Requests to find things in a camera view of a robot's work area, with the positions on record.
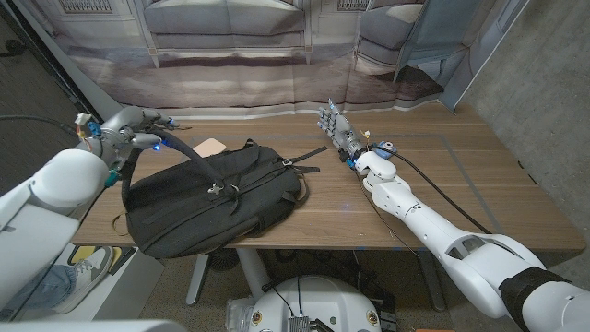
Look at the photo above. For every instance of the beige jewelry box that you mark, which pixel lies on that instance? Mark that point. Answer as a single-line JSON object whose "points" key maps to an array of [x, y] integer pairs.
{"points": [[209, 147]]}

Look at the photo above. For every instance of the black round fan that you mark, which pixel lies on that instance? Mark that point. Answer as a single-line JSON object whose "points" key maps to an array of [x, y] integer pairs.
{"points": [[224, 259]]}

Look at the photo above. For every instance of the silver heat sink module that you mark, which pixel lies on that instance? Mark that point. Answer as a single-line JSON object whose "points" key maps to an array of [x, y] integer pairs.
{"points": [[298, 323]]}

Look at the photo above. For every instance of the yellow tape strip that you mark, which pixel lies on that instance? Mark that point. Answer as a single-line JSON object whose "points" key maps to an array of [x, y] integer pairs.
{"points": [[366, 134]]}

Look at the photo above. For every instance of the person's leg in jeans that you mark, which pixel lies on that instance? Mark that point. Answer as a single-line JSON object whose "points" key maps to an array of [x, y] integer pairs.
{"points": [[46, 288]]}

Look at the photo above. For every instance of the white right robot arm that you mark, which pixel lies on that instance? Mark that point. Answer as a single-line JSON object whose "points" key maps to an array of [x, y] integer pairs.
{"points": [[438, 230]]}

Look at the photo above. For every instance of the grey table leg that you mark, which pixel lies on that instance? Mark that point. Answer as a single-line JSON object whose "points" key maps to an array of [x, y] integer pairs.
{"points": [[431, 286], [198, 276], [253, 272]]}

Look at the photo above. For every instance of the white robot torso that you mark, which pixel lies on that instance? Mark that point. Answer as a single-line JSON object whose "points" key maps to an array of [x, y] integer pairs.
{"points": [[318, 304]]}

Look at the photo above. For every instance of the yellow black floor sign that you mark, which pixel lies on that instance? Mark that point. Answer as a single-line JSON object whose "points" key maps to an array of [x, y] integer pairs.
{"points": [[122, 258]]}

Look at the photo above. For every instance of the white backdrop stand post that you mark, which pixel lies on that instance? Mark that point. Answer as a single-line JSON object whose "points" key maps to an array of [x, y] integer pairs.
{"points": [[83, 87]]}

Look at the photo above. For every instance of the printed room backdrop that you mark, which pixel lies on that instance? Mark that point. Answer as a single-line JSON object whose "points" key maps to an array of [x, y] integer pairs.
{"points": [[230, 83]]}

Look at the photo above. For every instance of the white connector with yellow tag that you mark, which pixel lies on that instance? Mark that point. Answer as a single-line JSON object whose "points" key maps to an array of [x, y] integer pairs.
{"points": [[83, 121]]}

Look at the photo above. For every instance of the grey white sneaker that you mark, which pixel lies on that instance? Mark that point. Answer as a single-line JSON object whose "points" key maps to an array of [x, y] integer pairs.
{"points": [[87, 269]]}

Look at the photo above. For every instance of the small blue white cup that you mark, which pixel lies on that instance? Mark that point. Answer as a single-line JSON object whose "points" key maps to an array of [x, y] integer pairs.
{"points": [[385, 150]]}

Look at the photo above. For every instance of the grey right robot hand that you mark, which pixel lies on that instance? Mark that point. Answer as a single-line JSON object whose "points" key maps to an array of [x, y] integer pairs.
{"points": [[338, 129]]}

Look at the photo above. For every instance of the clear plastic package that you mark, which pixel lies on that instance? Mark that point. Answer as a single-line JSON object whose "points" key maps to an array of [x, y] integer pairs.
{"points": [[237, 316]]}

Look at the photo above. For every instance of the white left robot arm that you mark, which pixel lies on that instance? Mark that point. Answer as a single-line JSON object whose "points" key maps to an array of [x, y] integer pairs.
{"points": [[41, 207]]}

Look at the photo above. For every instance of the black backpack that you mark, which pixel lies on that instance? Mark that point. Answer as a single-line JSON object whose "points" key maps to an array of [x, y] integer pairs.
{"points": [[207, 203]]}

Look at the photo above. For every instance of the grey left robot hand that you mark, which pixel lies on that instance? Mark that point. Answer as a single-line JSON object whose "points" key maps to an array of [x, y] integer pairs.
{"points": [[120, 133]]}

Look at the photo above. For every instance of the white floor platform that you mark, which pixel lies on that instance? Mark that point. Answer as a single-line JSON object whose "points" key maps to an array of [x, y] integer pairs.
{"points": [[133, 286]]}

